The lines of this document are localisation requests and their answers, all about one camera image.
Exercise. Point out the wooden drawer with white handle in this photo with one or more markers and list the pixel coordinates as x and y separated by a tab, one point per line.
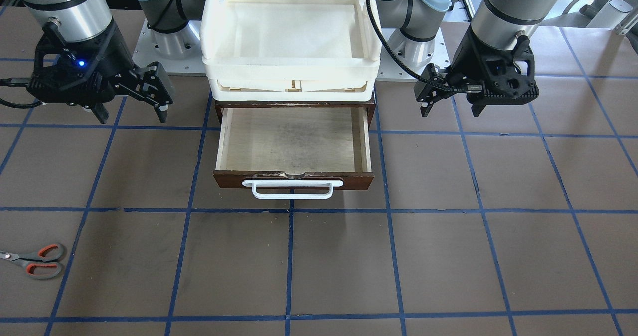
313	150

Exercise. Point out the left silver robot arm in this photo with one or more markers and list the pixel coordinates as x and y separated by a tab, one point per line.
407	30

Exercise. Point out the white plastic storage bin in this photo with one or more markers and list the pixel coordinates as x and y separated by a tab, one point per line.
290	50

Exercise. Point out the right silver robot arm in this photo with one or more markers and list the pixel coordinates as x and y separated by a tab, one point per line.
84	19

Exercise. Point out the orange grey handled scissors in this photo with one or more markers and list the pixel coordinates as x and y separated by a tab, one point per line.
41	265

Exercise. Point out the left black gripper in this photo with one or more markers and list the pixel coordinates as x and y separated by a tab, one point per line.
462	59

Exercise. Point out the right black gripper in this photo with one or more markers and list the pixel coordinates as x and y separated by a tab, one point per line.
113	63

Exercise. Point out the dark brown wooden cabinet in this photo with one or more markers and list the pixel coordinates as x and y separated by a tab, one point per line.
369	105

